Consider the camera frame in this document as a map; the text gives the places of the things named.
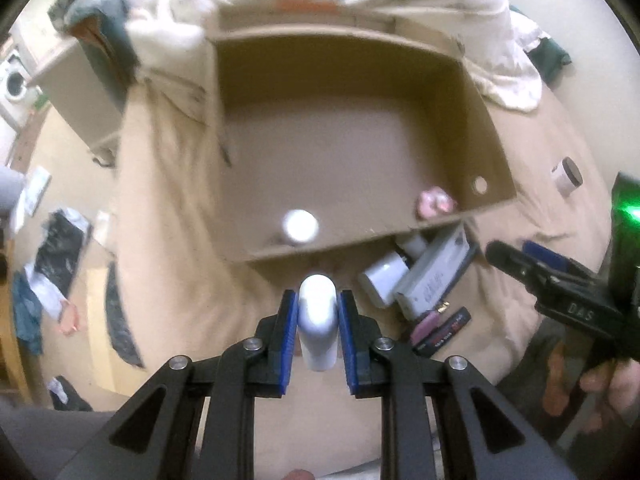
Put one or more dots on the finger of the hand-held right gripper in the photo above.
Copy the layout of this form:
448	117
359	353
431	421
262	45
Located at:
515	262
547	256

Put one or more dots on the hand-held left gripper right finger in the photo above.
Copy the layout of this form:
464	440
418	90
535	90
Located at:
348	340

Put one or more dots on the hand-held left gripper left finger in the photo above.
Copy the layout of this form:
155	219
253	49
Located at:
289	340

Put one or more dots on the white plastic bottle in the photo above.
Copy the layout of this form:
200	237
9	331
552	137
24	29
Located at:
317	320

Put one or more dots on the white charger adapter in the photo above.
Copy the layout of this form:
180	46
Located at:
385	275

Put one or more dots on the cardboard box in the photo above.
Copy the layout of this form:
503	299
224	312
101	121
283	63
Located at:
325	150

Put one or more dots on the person's right hand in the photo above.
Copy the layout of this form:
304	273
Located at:
607	385

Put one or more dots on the small pink block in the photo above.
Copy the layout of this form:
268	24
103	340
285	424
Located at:
425	327

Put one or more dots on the white cup with dark rim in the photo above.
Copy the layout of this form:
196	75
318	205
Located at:
567	175

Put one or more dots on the black bar with red label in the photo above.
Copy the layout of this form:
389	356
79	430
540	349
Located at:
445	332

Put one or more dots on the small pink trinket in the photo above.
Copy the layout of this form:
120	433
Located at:
436	201

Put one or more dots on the dark bottle with white label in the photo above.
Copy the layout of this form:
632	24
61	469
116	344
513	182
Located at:
412	246

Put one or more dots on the small white capped bottle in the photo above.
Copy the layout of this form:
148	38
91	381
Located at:
299	226

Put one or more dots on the dark cloth strip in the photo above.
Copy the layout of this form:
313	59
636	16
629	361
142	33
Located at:
122	320

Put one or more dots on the dark green headboard cushion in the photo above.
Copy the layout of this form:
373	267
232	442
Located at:
550	57

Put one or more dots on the white frilled pillow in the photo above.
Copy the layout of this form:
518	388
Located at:
527	25

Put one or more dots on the black plastic bag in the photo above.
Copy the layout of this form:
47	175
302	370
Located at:
60	250

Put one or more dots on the blue cloth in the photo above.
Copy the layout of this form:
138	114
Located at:
25	310

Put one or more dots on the person's grey trouser leg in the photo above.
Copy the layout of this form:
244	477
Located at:
30	440

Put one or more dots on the white papers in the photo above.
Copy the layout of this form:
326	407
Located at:
35	190

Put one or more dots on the grey cloth bundle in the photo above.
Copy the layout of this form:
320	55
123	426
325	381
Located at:
10	190

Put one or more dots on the beige wooden panel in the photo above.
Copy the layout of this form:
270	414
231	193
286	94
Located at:
75	95

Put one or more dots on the teal bed corner cushion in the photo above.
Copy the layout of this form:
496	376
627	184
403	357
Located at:
100	25

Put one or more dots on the white washing machine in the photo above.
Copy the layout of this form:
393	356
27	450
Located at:
12	82

